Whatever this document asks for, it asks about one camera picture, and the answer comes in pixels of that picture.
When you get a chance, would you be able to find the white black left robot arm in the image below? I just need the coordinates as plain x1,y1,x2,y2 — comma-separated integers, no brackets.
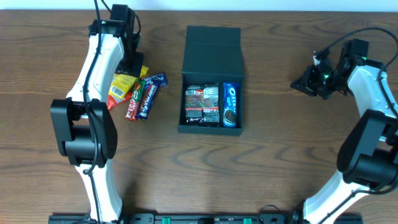
49,4,144,223

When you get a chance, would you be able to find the black open gift box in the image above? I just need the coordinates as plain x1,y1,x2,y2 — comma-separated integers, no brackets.
177,26,244,136

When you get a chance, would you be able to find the yellow snack packet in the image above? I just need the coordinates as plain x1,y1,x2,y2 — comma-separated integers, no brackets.
109,65,149,99

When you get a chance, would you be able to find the blue Dairy Milk bar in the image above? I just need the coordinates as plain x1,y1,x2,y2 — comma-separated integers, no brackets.
137,73,167,120

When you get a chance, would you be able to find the blue Oreo cookie pack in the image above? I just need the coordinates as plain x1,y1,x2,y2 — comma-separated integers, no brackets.
223,82,239,128

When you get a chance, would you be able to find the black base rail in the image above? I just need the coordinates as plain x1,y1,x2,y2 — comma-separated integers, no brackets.
48,212,363,224

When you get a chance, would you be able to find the red snack packet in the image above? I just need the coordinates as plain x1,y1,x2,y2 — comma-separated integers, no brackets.
107,91,132,110

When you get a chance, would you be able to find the red KitKat bar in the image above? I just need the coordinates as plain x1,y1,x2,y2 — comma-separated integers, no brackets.
125,80,146,121

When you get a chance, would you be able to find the black snack packet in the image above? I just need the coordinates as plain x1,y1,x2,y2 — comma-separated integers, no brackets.
185,83,220,128

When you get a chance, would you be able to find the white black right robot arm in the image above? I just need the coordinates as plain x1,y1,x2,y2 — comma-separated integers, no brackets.
290,39,397,223

